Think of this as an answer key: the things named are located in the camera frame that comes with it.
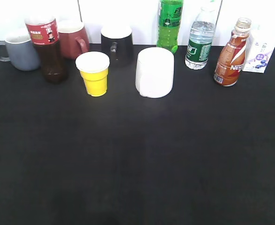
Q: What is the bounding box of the white blueberry milk carton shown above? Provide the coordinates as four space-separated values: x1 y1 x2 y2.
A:
242 23 275 73

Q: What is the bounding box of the yellow plastic cup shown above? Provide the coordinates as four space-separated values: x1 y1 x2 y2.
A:
75 52 110 97

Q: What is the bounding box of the grey ceramic mug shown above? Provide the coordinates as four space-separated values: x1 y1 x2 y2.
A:
0 28 40 71

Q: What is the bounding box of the clear water bottle green label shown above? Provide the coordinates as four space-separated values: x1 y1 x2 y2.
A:
185 0 216 70

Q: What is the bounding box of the cola bottle red label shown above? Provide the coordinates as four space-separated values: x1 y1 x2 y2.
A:
24 0 69 83

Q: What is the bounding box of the black ceramic mug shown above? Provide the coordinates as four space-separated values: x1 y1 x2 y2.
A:
101 23 134 68

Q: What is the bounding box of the green sprite bottle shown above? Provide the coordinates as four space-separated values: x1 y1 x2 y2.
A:
156 0 184 54

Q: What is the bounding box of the orange iced tea bottle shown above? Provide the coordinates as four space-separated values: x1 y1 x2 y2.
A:
214 17 252 87

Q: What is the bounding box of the white ceramic mug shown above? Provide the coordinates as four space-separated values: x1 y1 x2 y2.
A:
135 47 174 98

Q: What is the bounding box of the dark red ceramic mug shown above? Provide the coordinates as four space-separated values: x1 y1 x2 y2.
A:
57 20 89 60

